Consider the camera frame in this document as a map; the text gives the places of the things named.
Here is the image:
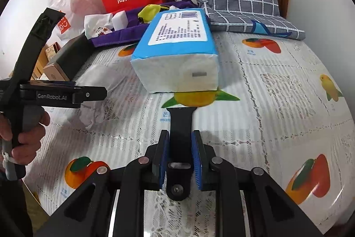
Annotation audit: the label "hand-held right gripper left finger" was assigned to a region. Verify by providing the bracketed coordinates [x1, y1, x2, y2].
[33, 130, 170, 237]

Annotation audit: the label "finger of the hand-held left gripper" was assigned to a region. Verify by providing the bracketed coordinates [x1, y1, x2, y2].
[28, 80, 108, 101]

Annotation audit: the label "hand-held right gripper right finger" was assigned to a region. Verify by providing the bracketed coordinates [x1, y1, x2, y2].
[191, 130, 323, 237]

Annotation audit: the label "white packet with red print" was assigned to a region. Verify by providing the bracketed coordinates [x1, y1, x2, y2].
[84, 13, 114, 39]

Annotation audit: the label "white sponge block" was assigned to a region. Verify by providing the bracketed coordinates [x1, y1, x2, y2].
[111, 11, 128, 31]

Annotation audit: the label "yellow cloth with black print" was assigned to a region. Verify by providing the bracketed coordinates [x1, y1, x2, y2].
[138, 4, 171, 24]

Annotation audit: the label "blue tissue pack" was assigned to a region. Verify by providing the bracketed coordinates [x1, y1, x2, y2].
[130, 8, 220, 94]

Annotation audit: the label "person's left hand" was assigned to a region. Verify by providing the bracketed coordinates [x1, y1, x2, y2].
[0, 112, 51, 168]

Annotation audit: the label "dark rectangular box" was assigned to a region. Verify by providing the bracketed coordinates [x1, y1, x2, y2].
[43, 33, 93, 82]

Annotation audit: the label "patterned brown notebook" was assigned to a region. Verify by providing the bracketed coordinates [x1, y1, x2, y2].
[44, 42, 61, 60]

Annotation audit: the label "purple cloth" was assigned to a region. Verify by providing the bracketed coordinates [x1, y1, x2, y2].
[90, 0, 204, 48]

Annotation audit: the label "white plastic shopping bag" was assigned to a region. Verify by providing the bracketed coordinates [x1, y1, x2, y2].
[44, 0, 103, 42]

